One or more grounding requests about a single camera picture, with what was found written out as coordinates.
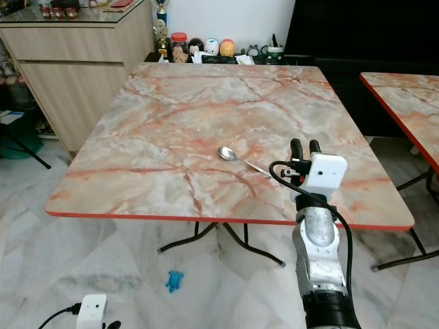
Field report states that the small blue toy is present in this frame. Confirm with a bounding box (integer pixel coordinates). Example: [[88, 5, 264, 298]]
[[165, 271, 185, 293]]

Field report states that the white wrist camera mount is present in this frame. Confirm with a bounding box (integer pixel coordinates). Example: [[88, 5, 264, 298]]
[[77, 295, 108, 329], [304, 153, 348, 197]]

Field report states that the white round figurine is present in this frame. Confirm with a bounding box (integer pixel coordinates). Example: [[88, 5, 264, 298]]
[[204, 38, 221, 56]]

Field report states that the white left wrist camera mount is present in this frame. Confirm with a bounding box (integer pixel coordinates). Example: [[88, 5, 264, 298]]
[[77, 295, 108, 329]]

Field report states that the small gold trophy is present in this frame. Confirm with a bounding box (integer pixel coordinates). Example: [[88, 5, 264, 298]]
[[155, 21, 171, 57]]

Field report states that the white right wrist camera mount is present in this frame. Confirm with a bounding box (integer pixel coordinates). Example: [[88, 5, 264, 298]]
[[304, 153, 348, 197]]

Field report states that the blue gold trophy cup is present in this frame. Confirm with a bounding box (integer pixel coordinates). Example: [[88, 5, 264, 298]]
[[155, 0, 171, 19]]

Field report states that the green plastic basin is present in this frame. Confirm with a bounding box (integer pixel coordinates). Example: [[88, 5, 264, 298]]
[[0, 130, 46, 160]]

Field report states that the clear jar with red lid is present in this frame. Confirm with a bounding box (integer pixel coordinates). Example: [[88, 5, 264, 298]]
[[171, 32, 190, 64]]

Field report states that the red rimmed marble pattern table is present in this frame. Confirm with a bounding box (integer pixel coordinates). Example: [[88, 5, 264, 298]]
[[359, 71, 439, 272]]

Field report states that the white blue paper sheet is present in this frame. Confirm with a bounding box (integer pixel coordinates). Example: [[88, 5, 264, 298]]
[[0, 110, 26, 126]]

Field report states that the black metal stand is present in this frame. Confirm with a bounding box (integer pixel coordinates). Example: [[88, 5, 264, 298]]
[[0, 123, 53, 169]]

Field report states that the black television screen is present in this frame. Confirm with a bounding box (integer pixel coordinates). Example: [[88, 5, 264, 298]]
[[285, 0, 439, 66]]

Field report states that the green white mug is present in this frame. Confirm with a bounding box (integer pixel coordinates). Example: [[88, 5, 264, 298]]
[[267, 45, 285, 63]]

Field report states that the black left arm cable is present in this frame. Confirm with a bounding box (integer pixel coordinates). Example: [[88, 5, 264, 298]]
[[39, 304, 80, 329]]

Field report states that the silver metal spoon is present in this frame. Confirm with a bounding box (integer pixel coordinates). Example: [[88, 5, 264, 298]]
[[218, 146, 272, 178]]

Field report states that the light wooden cabinet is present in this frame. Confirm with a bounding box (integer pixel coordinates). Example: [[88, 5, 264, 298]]
[[0, 3, 160, 153]]

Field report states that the orange yellow round figurine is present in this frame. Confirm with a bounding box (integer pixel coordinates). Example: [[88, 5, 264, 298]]
[[219, 39, 237, 58]]

